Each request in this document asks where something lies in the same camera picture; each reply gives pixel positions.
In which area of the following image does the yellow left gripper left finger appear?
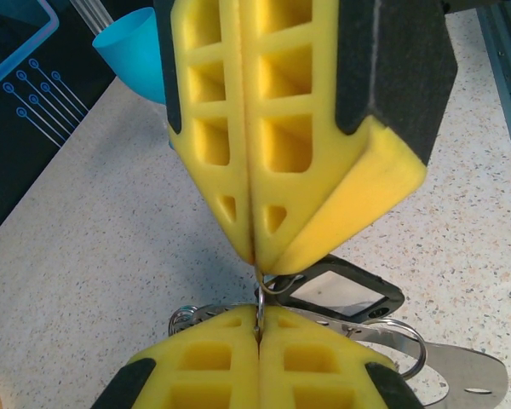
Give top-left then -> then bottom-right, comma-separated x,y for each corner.
89,306 -> 261,409

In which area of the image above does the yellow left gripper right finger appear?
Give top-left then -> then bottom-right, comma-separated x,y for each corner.
257,306 -> 422,409

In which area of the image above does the black key tag clear window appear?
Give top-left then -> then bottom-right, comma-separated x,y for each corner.
259,254 -> 406,325

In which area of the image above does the blue wine glass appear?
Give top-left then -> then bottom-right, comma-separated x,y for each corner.
91,7 -> 174,150

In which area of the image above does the aluminium frame post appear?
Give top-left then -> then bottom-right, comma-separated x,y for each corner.
70,0 -> 112,37

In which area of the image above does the aluminium side rail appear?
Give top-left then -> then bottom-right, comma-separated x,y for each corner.
476,0 -> 511,171

